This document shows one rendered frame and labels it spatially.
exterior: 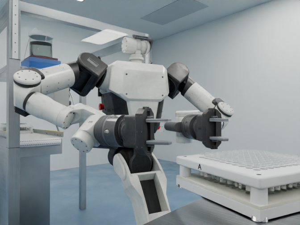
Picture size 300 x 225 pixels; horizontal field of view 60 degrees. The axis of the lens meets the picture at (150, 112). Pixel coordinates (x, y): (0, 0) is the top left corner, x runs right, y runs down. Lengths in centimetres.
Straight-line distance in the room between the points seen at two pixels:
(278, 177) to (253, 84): 430
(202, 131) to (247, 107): 398
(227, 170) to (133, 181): 58
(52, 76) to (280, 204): 77
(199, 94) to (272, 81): 346
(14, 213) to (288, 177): 150
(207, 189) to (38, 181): 153
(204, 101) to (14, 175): 113
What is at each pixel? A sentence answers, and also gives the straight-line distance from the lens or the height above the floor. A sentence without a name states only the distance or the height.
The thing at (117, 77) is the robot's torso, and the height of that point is 121.
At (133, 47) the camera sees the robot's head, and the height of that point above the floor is 134.
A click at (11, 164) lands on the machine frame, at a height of 78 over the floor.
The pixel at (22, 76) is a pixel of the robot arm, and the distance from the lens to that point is 89.
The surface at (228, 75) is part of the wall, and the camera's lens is 505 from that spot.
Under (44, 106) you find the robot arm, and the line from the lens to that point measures 82.
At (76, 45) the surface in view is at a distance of 183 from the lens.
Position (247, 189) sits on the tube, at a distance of 53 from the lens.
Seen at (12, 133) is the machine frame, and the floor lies 96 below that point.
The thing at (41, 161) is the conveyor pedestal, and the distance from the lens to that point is 193.
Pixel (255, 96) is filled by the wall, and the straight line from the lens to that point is 472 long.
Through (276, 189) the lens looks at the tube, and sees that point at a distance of 56.
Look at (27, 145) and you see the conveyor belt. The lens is 177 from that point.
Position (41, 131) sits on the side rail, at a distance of 220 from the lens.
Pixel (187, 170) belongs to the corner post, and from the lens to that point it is 63.
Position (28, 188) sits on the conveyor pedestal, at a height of 58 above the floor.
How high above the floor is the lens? 106
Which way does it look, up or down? 1 degrees up
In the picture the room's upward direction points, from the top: straight up
